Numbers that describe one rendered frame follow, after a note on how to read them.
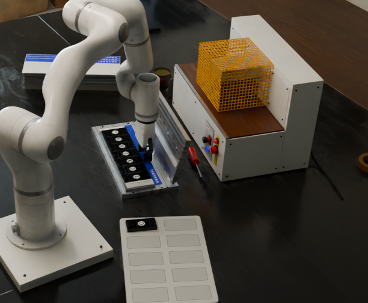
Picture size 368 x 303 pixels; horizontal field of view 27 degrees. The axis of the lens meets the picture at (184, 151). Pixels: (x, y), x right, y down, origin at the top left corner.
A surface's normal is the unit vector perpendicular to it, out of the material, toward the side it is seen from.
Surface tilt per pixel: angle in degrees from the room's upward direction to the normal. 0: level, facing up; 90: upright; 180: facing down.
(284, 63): 0
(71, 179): 0
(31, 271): 0
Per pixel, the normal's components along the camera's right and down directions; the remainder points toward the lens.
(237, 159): 0.33, 0.55
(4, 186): 0.06, -0.82
